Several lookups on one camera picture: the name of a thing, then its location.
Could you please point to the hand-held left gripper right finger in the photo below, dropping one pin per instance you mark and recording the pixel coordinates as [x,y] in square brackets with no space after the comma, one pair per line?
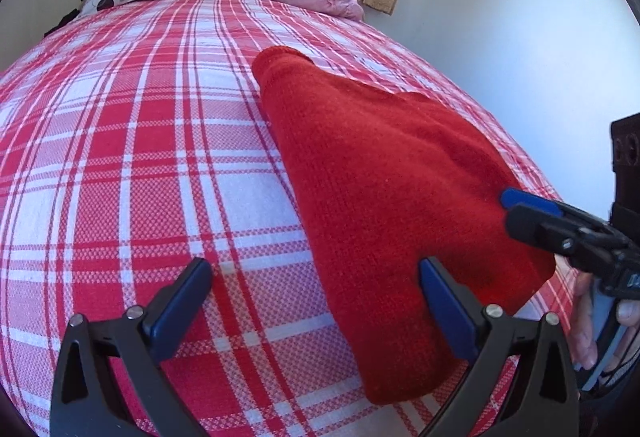
[445,312]

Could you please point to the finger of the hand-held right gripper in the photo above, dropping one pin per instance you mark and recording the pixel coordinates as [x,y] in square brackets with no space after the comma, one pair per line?
[540,229]
[530,202]

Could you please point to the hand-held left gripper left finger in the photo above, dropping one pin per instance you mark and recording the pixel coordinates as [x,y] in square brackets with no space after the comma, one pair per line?
[180,307]

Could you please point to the red knit sweater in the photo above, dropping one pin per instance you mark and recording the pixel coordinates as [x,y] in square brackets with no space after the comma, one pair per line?
[375,192]

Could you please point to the person's right hand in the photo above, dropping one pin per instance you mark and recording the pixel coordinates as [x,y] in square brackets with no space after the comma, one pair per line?
[582,327]

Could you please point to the dark furniture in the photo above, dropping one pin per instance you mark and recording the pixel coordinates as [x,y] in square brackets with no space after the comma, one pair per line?
[626,157]

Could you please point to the red plaid blanket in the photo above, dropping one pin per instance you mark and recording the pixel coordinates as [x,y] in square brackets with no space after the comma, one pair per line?
[125,142]

